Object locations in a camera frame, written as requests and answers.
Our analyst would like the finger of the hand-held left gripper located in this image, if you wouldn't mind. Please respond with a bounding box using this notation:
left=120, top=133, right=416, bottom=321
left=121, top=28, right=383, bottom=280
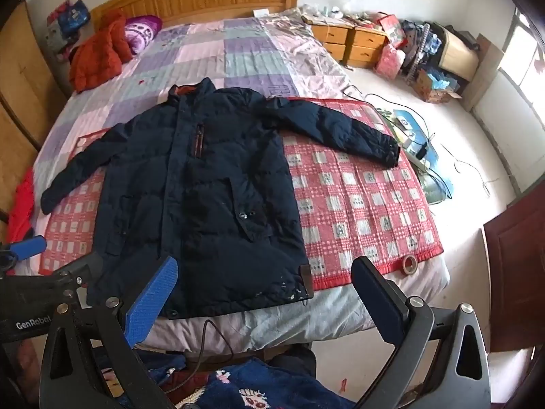
left=53, top=251, right=105, bottom=307
left=0, top=235, right=47, bottom=265

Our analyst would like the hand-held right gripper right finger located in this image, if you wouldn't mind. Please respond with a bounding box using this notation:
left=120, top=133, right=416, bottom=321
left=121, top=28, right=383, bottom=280
left=351, top=256, right=492, bottom=409

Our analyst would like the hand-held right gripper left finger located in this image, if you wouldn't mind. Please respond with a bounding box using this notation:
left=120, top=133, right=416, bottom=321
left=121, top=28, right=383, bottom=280
left=39, top=256, right=178, bottom=409

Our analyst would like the navy padded jacket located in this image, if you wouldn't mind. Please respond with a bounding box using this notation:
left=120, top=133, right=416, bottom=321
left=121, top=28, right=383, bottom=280
left=40, top=77, right=401, bottom=320

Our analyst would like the red garment with dark lining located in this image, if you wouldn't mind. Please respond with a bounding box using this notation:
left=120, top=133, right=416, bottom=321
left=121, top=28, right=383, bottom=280
left=6, top=166, right=35, bottom=243

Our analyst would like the red checked quilted mat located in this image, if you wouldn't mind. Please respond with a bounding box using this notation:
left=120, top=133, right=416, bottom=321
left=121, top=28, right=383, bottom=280
left=38, top=97, right=444, bottom=290

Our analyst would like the blue printed blanket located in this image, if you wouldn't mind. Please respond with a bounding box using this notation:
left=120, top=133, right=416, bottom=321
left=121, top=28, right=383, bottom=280
left=102, top=348, right=355, bottom=409

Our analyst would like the brown wooden door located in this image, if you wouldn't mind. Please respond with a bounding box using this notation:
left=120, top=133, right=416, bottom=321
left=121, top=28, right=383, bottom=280
left=482, top=194, right=545, bottom=350

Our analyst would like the white power strip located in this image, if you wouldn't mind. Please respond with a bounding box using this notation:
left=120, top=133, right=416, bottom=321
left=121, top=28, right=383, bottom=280
left=404, top=136, right=436, bottom=169

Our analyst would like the blue and white box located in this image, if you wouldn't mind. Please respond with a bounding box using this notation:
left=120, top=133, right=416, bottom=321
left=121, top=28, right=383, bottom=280
left=392, top=108, right=427, bottom=138

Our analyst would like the orange padded jacket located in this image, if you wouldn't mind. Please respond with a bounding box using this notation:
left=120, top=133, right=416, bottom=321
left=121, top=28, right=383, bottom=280
left=69, top=11, right=134, bottom=93

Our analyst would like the open cardboard box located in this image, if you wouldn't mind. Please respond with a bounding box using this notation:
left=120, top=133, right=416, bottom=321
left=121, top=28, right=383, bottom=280
left=415, top=70, right=463, bottom=104

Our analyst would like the blue and red toy bag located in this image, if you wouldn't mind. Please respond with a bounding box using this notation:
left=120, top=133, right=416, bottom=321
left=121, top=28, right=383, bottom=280
left=46, top=0, right=92, bottom=47

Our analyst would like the pink plastic bag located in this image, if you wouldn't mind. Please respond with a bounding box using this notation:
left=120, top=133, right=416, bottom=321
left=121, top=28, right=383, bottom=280
left=377, top=43, right=405, bottom=76

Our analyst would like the purple patterned pillow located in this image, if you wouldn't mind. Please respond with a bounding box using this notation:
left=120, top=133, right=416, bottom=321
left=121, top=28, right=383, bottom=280
left=123, top=15, right=163, bottom=55

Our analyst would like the wooden nightstand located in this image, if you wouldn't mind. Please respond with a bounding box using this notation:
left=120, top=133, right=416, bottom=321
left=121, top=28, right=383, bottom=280
left=311, top=21, right=356, bottom=66
left=345, top=26, right=390, bottom=70

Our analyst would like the flat cardboard sheet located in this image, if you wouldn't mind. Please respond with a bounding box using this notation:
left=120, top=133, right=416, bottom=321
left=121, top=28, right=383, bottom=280
left=462, top=33, right=506, bottom=112

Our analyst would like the tan wooden cabinet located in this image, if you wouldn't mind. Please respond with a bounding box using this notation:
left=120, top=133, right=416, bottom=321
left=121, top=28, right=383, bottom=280
left=438, top=23, right=482, bottom=81

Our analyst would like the red gift box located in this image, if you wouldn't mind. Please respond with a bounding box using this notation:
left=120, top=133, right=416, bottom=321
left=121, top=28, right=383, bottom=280
left=375, top=14, right=401, bottom=37

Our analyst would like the window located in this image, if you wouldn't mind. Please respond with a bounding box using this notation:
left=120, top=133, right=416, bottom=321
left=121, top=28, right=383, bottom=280
left=496, top=6, right=545, bottom=107

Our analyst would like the clutter pile on nightstands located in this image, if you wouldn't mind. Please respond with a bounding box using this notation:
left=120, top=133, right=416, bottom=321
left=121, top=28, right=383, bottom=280
left=301, top=3, right=377, bottom=27

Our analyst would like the black cable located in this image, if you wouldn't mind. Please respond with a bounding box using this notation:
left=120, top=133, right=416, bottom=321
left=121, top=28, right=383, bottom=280
left=164, top=319, right=236, bottom=395

